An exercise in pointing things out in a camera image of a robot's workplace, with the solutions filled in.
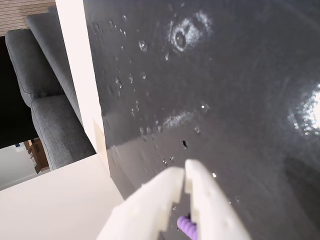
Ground brown cardboard box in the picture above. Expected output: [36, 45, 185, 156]
[23, 137, 51, 175]

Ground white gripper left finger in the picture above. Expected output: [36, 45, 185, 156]
[96, 166, 186, 240]

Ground grey fabric chair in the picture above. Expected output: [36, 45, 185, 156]
[4, 29, 97, 171]
[25, 11, 84, 127]

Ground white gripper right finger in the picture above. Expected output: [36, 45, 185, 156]
[183, 159, 252, 240]

